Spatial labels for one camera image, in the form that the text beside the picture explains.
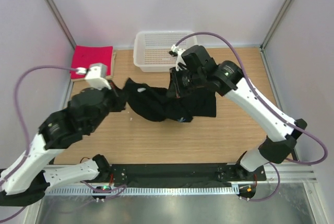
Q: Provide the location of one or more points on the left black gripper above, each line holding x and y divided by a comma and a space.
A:
115, 94

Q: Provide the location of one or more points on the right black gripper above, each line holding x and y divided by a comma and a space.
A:
174, 83

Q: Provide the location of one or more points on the black t-shirt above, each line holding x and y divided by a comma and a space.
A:
152, 104

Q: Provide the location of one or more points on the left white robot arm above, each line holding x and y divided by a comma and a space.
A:
61, 132

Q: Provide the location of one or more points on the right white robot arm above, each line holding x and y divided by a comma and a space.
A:
196, 69

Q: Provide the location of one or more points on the folded beige t-shirt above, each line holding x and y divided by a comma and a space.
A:
85, 59

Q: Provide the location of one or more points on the white perforated plastic basket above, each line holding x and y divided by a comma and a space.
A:
151, 50

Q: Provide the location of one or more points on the folded pink t-shirt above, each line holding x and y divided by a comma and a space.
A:
80, 48

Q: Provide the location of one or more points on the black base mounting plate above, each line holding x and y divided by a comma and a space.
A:
191, 175

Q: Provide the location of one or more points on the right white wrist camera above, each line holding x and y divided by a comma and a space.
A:
177, 51

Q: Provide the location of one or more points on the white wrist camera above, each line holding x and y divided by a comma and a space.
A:
177, 51
95, 76

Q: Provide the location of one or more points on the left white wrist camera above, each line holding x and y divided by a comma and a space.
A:
95, 76

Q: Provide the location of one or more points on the white slotted cable duct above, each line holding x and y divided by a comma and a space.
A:
74, 190

